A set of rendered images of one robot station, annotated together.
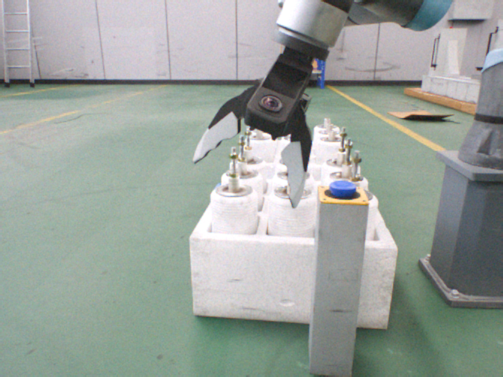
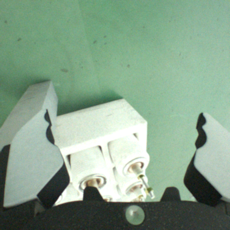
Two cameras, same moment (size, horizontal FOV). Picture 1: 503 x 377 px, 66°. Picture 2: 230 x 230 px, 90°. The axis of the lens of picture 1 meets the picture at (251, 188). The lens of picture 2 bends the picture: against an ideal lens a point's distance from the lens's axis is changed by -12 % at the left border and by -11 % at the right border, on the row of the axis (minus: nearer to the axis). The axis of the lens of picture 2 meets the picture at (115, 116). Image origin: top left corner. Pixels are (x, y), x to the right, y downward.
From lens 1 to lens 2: 0.44 m
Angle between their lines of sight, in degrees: 37
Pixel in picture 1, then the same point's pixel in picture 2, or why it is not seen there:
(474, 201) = not seen: outside the picture
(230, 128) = (216, 168)
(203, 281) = (126, 108)
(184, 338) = (122, 81)
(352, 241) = (7, 130)
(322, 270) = (36, 108)
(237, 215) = (124, 148)
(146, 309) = (146, 94)
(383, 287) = not seen: hidden behind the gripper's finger
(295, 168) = (28, 143)
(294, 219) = (83, 161)
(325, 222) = not seen: hidden behind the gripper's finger
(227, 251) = (120, 124)
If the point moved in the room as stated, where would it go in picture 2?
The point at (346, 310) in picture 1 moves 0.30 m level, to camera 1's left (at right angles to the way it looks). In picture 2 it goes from (24, 100) to (142, 58)
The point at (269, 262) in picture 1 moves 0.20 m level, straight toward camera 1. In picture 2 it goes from (91, 128) to (65, 56)
